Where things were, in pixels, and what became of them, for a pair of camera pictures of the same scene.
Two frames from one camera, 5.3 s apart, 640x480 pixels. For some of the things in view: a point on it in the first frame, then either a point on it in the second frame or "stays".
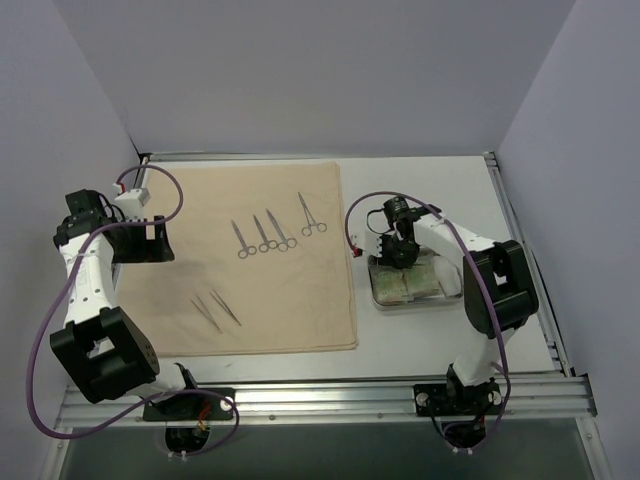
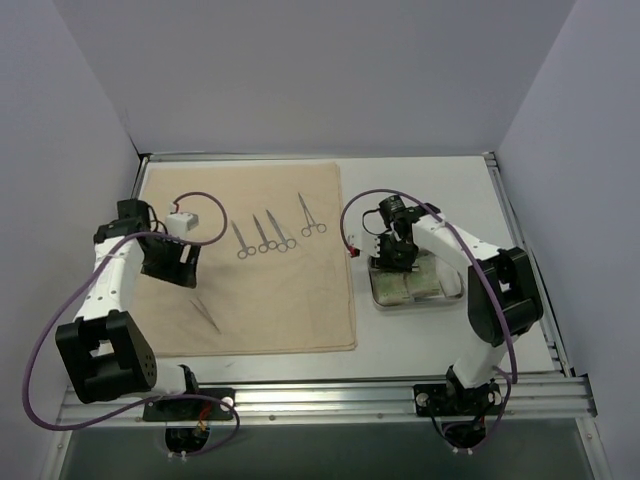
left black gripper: x=148 y=245 → x=170 y=265
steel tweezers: x=209 y=316 stays
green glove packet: x=388 y=284 stays
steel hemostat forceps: x=307 y=231 stays
